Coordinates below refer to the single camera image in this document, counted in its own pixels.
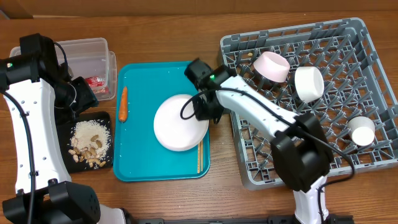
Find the white bowl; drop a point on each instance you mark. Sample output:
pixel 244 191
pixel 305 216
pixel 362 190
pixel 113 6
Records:
pixel 309 83

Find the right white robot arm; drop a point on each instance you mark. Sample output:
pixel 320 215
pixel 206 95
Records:
pixel 300 154

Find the teal plastic tray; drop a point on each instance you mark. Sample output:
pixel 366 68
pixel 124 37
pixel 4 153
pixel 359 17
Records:
pixel 138 156

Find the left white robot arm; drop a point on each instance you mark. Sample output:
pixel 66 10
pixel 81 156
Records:
pixel 45 192

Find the white paper cup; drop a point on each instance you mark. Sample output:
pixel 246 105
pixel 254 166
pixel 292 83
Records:
pixel 361 130

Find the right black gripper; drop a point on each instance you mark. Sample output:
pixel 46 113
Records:
pixel 203 114

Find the red snack wrapper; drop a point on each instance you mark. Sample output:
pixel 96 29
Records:
pixel 98 85

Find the grey dishwasher rack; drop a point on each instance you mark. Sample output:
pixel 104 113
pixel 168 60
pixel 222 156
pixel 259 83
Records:
pixel 355 82

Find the pink plate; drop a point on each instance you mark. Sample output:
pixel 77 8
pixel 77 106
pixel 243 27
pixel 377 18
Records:
pixel 173 132

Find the black waste bin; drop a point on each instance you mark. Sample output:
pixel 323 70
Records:
pixel 65 133

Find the rice pile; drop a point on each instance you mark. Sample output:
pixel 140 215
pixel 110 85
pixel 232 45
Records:
pixel 86 129

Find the pink bowl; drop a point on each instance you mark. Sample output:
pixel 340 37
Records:
pixel 272 66

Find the wooden chopstick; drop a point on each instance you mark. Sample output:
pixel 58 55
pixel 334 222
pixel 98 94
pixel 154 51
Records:
pixel 201 156
pixel 199 147

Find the peanut shells pile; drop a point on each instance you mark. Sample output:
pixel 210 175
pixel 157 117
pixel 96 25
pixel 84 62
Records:
pixel 89 150

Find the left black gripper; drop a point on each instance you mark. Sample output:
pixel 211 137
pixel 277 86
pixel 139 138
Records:
pixel 87 99

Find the orange carrot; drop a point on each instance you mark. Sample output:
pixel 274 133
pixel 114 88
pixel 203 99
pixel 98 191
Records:
pixel 123 106

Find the clear plastic waste bin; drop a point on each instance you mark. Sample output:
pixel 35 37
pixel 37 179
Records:
pixel 90 62

